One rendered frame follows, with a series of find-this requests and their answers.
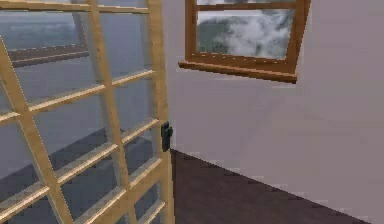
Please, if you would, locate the black door handle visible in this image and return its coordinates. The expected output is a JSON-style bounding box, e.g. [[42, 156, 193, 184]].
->
[[160, 121, 174, 153]]

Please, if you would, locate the light wooden glass-paned door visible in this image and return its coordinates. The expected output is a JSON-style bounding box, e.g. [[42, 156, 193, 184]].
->
[[0, 0, 176, 224]]

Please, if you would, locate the brown wooden framed window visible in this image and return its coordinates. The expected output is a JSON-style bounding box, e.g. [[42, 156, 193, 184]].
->
[[177, 0, 312, 85]]

